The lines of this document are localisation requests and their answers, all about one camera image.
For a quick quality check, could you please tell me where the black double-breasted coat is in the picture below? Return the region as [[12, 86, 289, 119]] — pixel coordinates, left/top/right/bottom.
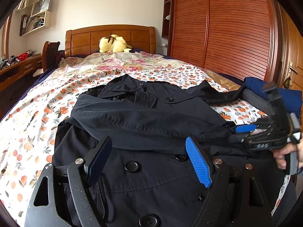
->
[[51, 73, 296, 227]]

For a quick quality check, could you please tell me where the person's right hand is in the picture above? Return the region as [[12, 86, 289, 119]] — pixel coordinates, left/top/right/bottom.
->
[[272, 138, 303, 170]]

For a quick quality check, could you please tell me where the grey folded garment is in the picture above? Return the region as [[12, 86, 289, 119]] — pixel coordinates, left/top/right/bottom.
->
[[241, 89, 275, 116]]

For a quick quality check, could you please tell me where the blue folded garment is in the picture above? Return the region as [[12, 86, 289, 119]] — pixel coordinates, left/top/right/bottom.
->
[[244, 77, 302, 118]]

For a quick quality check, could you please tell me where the orange print bed sheet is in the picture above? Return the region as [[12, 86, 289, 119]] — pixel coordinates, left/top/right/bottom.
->
[[0, 58, 287, 227]]

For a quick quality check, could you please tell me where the wooden louvered wardrobe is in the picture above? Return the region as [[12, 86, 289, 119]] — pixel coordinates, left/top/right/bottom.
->
[[162, 0, 282, 82]]

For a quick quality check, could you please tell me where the pink floral blanket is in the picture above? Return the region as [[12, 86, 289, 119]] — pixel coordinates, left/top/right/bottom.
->
[[58, 51, 185, 75]]

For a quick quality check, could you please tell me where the long wooden desk cabinet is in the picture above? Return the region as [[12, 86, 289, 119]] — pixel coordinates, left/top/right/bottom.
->
[[1, 54, 42, 119]]

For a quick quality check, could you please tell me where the wooden chair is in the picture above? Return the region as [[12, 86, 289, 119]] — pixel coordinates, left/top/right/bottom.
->
[[33, 41, 64, 77]]

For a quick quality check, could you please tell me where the red basket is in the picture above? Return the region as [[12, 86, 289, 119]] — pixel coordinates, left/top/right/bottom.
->
[[17, 53, 28, 61]]

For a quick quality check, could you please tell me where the wooden bed headboard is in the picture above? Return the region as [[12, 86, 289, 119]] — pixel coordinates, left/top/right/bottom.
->
[[65, 24, 157, 58]]

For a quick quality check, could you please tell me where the yellow plush toy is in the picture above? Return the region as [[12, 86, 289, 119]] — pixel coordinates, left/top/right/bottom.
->
[[99, 34, 133, 53]]

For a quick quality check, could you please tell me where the brass door handle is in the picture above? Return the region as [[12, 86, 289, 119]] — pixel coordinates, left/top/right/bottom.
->
[[283, 61, 298, 89]]

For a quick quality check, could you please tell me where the white wall shelf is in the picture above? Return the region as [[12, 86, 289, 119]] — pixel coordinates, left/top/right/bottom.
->
[[17, 0, 53, 36]]

